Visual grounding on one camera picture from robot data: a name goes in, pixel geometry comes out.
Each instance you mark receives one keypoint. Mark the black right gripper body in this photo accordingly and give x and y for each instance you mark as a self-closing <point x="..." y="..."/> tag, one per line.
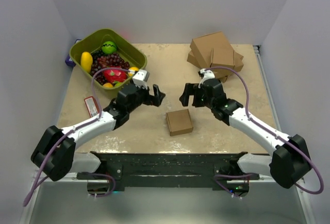
<point x="209" y="103"/>

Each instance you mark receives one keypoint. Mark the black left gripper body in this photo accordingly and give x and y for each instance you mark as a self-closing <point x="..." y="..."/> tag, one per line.
<point x="146" y="98"/>

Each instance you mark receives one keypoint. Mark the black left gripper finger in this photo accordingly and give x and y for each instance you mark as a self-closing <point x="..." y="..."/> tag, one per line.
<point x="158" y="95"/>
<point x="156" y="100"/>

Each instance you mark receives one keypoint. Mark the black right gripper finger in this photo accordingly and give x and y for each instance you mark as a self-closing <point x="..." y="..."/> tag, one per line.
<point x="189" y="90"/>
<point x="198" y="97"/>

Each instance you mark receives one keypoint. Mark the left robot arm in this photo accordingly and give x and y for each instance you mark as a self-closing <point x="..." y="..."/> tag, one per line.
<point x="55" y="153"/>

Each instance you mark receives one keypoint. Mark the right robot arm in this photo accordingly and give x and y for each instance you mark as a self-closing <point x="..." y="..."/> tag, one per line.
<point x="287" y="159"/>

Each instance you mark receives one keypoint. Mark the blue box behind basket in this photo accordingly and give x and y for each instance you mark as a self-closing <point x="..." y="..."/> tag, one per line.
<point x="69" y="62"/>

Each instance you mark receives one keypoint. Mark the orange fruit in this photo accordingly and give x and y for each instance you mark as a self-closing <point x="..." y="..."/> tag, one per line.
<point x="132" y="70"/>

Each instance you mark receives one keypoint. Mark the small yellow fruit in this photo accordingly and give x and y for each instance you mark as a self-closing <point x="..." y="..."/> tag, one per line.
<point x="108" y="85"/>

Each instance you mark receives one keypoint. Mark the red dragon fruit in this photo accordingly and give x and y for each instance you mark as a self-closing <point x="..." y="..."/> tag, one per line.
<point x="116" y="75"/>

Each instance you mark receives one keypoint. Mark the red snack packet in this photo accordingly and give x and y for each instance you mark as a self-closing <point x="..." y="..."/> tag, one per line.
<point x="92" y="106"/>

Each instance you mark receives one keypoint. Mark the dark purple grape bunch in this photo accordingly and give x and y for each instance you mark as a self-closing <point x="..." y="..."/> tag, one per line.
<point x="101" y="60"/>

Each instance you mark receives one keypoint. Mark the green apple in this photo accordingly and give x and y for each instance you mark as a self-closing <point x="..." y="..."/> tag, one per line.
<point x="109" y="47"/>

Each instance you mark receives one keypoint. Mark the yellow mango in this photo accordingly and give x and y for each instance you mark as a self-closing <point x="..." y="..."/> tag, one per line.
<point x="86" y="61"/>

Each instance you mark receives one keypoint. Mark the green plastic basket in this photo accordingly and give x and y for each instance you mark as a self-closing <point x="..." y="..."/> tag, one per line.
<point x="127" y="51"/>

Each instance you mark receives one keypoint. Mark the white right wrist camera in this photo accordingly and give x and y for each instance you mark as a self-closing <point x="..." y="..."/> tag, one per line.
<point x="205" y="74"/>

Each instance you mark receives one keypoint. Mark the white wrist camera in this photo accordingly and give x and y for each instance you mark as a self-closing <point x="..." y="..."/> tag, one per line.
<point x="205" y="74"/>
<point x="140" y="78"/>

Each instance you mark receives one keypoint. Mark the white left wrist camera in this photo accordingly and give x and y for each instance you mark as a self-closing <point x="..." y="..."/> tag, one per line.
<point x="140" y="78"/>

